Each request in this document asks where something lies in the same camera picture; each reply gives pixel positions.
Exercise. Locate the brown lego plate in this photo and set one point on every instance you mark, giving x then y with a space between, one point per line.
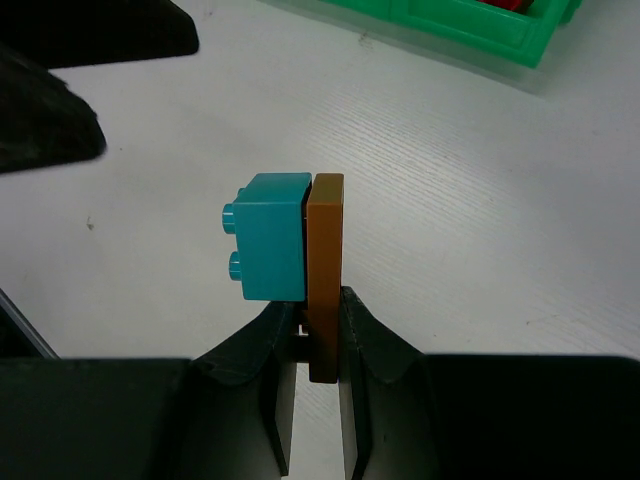
324 238

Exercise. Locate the teal small lego brick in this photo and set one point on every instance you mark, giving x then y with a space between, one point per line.
266 219

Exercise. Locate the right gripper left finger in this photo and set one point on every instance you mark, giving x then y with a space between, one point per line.
225 415

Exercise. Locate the green five-compartment bin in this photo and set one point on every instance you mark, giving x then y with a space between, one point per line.
451 25

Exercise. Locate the red long lego brick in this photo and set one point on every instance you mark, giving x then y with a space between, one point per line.
517 6

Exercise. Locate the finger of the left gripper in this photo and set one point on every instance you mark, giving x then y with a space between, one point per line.
63 34
43 123

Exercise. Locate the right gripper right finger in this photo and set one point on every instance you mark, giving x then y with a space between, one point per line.
406 414

